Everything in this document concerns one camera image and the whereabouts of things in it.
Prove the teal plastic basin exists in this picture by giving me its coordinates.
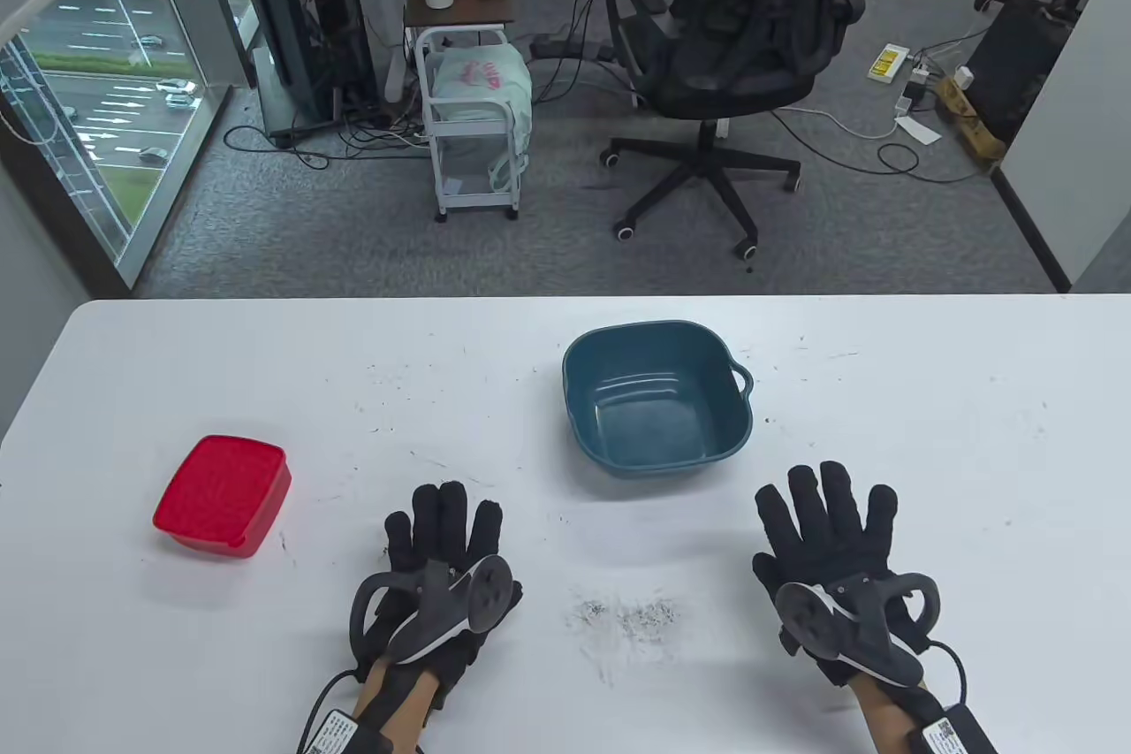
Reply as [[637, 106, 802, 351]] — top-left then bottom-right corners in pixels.
[[562, 319, 756, 479]]

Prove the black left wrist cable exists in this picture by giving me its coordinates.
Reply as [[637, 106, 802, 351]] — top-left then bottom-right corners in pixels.
[[296, 670, 359, 754]]

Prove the window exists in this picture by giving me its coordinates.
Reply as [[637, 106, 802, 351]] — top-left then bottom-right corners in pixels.
[[0, 0, 231, 286]]

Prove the white power strip with plugs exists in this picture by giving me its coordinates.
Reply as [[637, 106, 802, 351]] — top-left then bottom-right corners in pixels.
[[894, 65, 937, 117]]

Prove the white plastic bag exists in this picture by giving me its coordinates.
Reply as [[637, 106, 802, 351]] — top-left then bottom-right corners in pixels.
[[429, 47, 534, 194]]

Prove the thick black braided cable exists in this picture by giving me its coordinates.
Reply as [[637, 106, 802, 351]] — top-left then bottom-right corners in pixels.
[[923, 635, 968, 711]]

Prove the black computer tower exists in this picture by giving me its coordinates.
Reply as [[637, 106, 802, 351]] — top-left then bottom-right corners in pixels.
[[240, 0, 381, 149]]

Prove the black office chair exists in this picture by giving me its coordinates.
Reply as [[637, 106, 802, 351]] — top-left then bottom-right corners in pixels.
[[599, 0, 867, 262]]

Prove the white floor cable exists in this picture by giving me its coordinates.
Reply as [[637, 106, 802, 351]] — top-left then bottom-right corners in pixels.
[[778, 104, 902, 141]]

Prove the person's right hand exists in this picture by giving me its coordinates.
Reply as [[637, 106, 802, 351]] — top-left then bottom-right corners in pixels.
[[751, 461, 939, 686]]

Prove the person's left hand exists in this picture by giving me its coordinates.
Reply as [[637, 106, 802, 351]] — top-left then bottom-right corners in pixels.
[[352, 482, 524, 702]]

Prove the black right wrist sensor box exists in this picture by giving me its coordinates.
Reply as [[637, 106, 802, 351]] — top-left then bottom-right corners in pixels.
[[910, 705, 999, 754]]

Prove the grey right hand controller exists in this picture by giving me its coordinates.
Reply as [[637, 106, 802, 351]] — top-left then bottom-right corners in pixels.
[[773, 573, 942, 689]]

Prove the black left wrist sensor box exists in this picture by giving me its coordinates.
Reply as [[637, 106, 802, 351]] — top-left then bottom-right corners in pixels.
[[309, 708, 416, 754]]

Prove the white yellow power strip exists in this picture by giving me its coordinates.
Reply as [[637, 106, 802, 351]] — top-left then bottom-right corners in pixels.
[[866, 44, 911, 83]]

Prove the grey left hand controller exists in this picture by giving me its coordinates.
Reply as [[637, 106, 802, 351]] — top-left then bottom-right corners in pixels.
[[349, 555, 522, 666]]

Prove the white rolling cart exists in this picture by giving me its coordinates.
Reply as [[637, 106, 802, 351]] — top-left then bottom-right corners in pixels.
[[404, 0, 522, 223]]

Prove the red plastic container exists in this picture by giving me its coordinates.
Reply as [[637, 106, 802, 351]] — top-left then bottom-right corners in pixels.
[[152, 434, 292, 560]]

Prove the brown cardboard box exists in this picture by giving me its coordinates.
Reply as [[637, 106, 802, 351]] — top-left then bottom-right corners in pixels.
[[935, 75, 1008, 164]]

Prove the person's left forearm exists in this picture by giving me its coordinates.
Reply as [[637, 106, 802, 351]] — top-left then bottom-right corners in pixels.
[[353, 657, 443, 754]]

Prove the black wrist sensor box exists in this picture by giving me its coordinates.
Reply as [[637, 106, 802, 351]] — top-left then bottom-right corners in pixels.
[[309, 708, 416, 754], [910, 705, 999, 754]]

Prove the grey hand controller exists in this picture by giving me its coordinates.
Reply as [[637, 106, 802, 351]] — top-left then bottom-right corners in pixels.
[[349, 555, 522, 666], [773, 573, 942, 689]]

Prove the black case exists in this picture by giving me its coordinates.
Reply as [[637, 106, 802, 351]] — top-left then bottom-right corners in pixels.
[[968, 0, 1074, 145]]

